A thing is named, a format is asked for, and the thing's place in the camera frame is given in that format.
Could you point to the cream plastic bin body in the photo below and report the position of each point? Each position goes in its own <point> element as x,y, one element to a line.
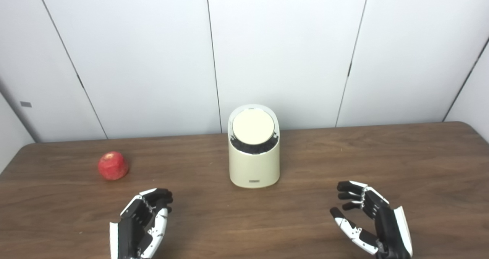
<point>254,169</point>

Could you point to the red apple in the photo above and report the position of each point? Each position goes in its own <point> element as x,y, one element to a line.
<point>112,166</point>

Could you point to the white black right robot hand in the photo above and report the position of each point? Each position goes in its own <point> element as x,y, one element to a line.
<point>387,228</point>

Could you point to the cream round bin lid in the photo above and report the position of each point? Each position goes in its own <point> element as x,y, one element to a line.
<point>253,126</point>

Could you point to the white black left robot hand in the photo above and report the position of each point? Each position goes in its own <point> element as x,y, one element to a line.
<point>131,228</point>

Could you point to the small grey wall label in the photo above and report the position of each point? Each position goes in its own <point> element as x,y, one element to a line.
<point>26,104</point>

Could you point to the black bin liner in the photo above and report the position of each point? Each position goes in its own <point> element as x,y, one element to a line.
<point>252,149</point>

